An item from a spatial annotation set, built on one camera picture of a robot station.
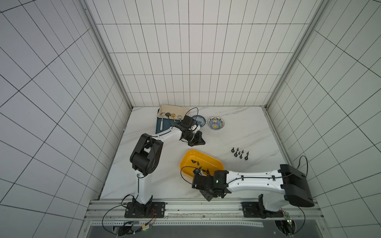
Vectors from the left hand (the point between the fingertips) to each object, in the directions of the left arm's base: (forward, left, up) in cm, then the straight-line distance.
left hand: (203, 144), depth 90 cm
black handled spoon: (+30, +26, -6) cm, 40 cm away
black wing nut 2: (-1, -26, -7) cm, 27 cm away
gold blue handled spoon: (+30, +22, -7) cm, 38 cm away
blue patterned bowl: (+23, +1, -5) cm, 24 cm away
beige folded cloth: (+33, +23, -4) cm, 41 cm away
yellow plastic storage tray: (-7, +6, -6) cm, 11 cm away
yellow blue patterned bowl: (+21, -10, -5) cm, 24 cm away
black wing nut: (0, -20, -7) cm, 21 cm away
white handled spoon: (+30, +31, -6) cm, 43 cm away
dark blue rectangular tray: (+20, +26, -6) cm, 34 cm away
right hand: (-27, +1, -4) cm, 27 cm away
